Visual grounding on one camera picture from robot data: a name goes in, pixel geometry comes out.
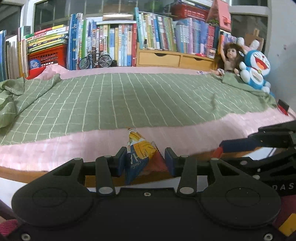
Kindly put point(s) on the row of pale upright books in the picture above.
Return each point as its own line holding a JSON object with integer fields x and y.
{"x": 16, "y": 55}

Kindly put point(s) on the yellow plastic piece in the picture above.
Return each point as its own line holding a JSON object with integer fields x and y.
{"x": 288, "y": 226}

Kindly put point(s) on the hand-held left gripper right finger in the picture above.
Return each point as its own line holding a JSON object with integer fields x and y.
{"x": 170, "y": 162}

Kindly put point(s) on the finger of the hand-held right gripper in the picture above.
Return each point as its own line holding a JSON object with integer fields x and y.
{"x": 245, "y": 163}
{"x": 235, "y": 144}

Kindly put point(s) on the long row of colourful books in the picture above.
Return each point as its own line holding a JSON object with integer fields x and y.
{"x": 175, "y": 32}

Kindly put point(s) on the blue cat plush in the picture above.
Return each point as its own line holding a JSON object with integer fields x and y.
{"x": 256, "y": 67}

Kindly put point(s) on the pink white rabbit plush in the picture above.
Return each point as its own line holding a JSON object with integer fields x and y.
{"x": 254, "y": 44}

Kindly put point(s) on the row of children's books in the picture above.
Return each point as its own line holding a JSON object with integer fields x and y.
{"x": 115, "y": 44}

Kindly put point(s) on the red plastic basket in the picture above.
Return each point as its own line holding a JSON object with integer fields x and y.
{"x": 50, "y": 56}

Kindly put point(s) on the brown-haired doll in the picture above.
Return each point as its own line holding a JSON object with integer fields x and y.
{"x": 231, "y": 54}

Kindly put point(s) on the wooden drawer organizer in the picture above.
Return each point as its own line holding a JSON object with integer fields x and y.
{"x": 159, "y": 59}

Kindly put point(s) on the colourful torn snack packet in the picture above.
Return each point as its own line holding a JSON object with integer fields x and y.
{"x": 138, "y": 150}

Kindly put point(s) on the small clear box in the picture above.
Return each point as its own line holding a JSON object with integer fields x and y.
{"x": 211, "y": 52}

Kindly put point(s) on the blue round card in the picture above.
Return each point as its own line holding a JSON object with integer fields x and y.
{"x": 35, "y": 64}

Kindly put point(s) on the pink house model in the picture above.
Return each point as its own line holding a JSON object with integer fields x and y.
{"x": 219, "y": 14}

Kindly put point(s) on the red black small box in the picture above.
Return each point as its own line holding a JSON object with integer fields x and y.
{"x": 282, "y": 107}

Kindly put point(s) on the row of thin blue books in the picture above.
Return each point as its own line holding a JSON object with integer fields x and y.
{"x": 76, "y": 41}

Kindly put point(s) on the green checkered cloth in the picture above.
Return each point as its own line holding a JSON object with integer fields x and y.
{"x": 138, "y": 102}

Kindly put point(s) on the large blue book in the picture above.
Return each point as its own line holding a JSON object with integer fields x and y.
{"x": 2, "y": 55}

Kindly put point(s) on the small red toy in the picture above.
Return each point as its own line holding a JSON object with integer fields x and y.
{"x": 200, "y": 55}

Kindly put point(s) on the miniature bicycle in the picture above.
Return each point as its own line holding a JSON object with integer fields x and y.
{"x": 105, "y": 61}

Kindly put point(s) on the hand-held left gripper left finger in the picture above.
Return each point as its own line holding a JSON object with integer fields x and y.
{"x": 121, "y": 162}

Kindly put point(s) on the pink cloth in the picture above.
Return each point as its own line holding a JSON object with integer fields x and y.
{"x": 69, "y": 148}

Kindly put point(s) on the stack of flat books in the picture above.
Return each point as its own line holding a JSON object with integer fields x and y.
{"x": 46, "y": 38}

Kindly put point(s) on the white flat box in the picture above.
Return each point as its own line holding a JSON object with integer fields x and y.
{"x": 118, "y": 18}

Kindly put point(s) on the small wooden easel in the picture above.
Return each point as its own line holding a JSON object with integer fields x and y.
{"x": 249, "y": 38}

